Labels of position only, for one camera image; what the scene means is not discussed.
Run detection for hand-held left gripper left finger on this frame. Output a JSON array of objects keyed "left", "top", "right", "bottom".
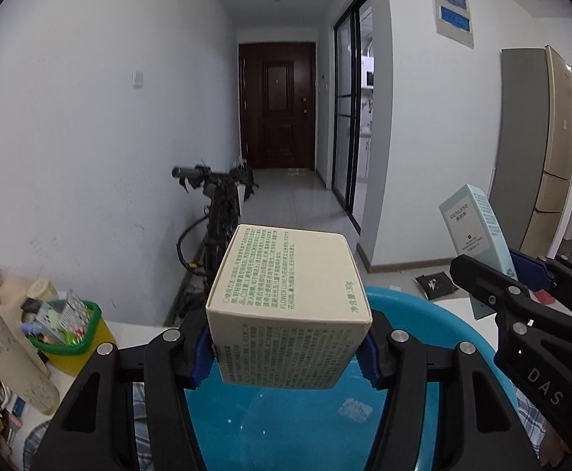
[{"left": 29, "top": 307, "right": 215, "bottom": 471}]

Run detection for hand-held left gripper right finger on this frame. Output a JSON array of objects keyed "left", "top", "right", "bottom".
[{"left": 357, "top": 314, "right": 537, "bottom": 471}]

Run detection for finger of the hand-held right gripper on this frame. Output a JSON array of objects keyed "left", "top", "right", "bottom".
[
  {"left": 509, "top": 249, "right": 572, "bottom": 322},
  {"left": 450, "top": 254, "right": 572, "bottom": 339}
]

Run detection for tall pale teal box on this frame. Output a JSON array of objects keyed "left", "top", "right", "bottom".
[{"left": 439, "top": 184, "right": 518, "bottom": 319}]

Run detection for cream box green print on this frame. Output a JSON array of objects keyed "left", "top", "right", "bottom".
[{"left": 206, "top": 224, "right": 374, "bottom": 391}]

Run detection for blue plastic basin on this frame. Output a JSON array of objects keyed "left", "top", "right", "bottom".
[{"left": 183, "top": 285, "right": 519, "bottom": 471}]

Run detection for yellow container green rim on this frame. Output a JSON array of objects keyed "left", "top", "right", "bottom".
[{"left": 28, "top": 300, "right": 118, "bottom": 378}]

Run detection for person's right hand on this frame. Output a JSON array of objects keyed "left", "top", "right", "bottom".
[{"left": 538, "top": 429, "right": 572, "bottom": 458}]

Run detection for blue plaid cloth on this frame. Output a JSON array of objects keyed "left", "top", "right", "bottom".
[{"left": 21, "top": 383, "right": 561, "bottom": 471}]

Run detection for black bag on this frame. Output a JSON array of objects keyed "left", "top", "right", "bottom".
[{"left": 413, "top": 273, "right": 458, "bottom": 301}]

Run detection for gold and grey refrigerator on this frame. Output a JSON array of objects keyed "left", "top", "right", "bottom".
[{"left": 490, "top": 45, "right": 572, "bottom": 258}]

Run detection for colourful sachet bundle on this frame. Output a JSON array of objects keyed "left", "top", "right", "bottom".
[{"left": 21, "top": 289, "right": 95, "bottom": 349}]

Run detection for black bicycle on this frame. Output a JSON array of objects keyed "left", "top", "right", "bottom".
[{"left": 171, "top": 159, "right": 260, "bottom": 325}]

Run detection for cream speckled tumbler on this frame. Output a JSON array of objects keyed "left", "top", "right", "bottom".
[{"left": 0, "top": 304, "right": 61, "bottom": 415}]

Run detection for cream plush toy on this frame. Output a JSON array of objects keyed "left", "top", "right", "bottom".
[{"left": 0, "top": 275, "right": 38, "bottom": 315}]

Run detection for black framed sliding glass door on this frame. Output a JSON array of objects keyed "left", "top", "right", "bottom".
[{"left": 332, "top": 0, "right": 371, "bottom": 214}]

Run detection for dark brown door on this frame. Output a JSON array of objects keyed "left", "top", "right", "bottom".
[{"left": 238, "top": 42, "right": 316, "bottom": 172}]

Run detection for grey wall panel blue windows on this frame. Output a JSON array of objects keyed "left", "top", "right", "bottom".
[{"left": 428, "top": 0, "right": 475, "bottom": 50}]

